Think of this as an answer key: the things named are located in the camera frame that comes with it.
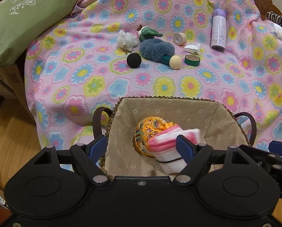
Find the white packet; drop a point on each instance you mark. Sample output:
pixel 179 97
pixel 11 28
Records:
pixel 192 48

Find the green pillow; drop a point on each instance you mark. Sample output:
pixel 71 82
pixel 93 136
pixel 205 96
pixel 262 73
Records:
pixel 25 26

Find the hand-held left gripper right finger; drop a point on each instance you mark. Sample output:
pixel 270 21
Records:
pixel 186 147

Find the cardboard box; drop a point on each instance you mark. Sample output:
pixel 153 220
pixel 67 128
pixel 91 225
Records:
pixel 12 80

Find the purple and white bottle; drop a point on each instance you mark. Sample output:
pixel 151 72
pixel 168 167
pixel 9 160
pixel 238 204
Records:
pixel 218 33

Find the beige tape roll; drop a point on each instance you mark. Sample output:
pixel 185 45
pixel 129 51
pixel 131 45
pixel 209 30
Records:
pixel 179 38

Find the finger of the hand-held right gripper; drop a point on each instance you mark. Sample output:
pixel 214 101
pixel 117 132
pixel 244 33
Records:
pixel 261 155
pixel 279 145

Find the pink floral fleece blanket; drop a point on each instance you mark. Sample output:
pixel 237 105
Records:
pixel 155 80

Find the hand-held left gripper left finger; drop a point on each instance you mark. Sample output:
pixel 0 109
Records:
pixel 97 147

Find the green plush doll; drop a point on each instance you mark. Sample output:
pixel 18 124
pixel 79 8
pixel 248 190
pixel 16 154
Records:
pixel 147 32

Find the woven basket with beige lining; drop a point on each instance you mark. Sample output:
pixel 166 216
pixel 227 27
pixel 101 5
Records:
pixel 178 113

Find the white plush bunny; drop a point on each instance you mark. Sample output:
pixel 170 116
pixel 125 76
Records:
pixel 126 39

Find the green tape roll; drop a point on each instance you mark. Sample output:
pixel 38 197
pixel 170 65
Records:
pixel 192 61

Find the orange embroidered pouch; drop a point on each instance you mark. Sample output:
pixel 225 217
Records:
pixel 145 127

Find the blue fluffy pom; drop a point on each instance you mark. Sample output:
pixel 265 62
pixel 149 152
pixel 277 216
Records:
pixel 155 48

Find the zebra striped item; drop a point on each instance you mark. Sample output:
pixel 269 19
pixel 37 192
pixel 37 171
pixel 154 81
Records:
pixel 275 17

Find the black ball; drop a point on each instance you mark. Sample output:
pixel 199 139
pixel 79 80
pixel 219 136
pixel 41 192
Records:
pixel 134 60

